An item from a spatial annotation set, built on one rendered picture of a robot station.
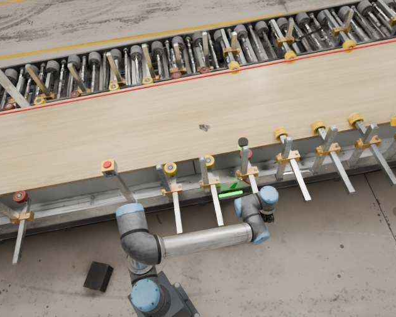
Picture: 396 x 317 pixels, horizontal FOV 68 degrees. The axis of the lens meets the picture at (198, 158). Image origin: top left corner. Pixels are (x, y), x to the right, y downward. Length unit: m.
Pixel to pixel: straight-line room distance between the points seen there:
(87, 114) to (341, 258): 2.30
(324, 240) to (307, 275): 0.33
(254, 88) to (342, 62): 0.72
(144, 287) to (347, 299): 1.58
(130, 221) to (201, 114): 1.17
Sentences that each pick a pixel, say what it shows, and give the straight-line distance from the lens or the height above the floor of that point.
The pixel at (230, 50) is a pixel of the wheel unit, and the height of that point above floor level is 0.97.
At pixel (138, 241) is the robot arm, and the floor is 1.43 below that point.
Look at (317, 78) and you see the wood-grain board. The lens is 2.47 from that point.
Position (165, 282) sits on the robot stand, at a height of 0.60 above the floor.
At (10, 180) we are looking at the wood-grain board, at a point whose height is 0.90.
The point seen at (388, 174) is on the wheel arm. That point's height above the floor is 0.96.
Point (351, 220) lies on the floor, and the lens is 2.89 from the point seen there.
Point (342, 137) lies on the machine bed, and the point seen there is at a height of 0.74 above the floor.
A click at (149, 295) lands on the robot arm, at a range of 1.72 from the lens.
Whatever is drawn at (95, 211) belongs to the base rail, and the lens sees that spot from 2.18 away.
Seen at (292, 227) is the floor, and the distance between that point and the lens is 2.73.
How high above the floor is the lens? 2.52
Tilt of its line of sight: 57 degrees down
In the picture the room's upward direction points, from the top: 11 degrees counter-clockwise
